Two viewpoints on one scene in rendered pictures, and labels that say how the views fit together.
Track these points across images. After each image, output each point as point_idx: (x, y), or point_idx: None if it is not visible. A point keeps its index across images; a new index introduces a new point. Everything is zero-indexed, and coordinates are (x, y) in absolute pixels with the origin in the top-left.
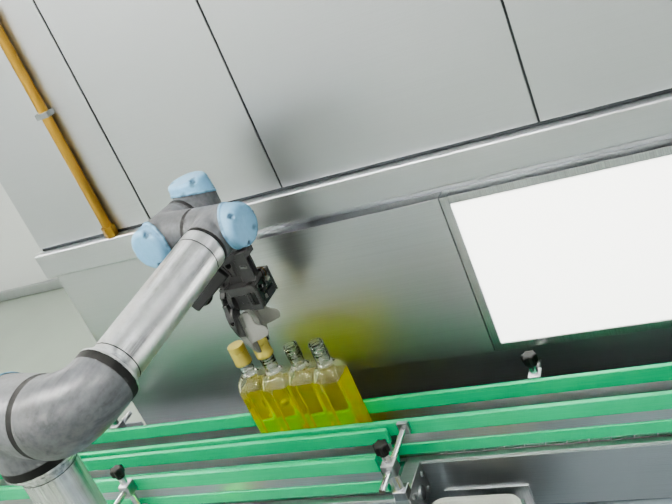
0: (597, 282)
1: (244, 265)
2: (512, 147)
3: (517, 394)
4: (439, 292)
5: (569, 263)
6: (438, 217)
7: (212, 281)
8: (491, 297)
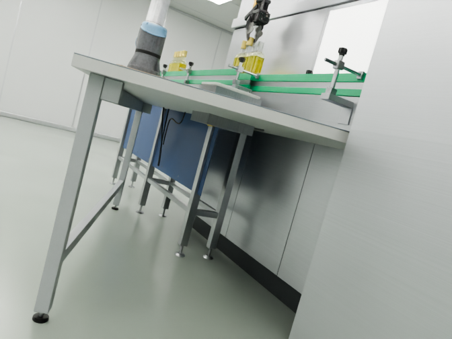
0: (350, 54)
1: (263, 3)
2: None
3: None
4: (307, 50)
5: (347, 44)
6: (324, 15)
7: (253, 8)
8: (319, 56)
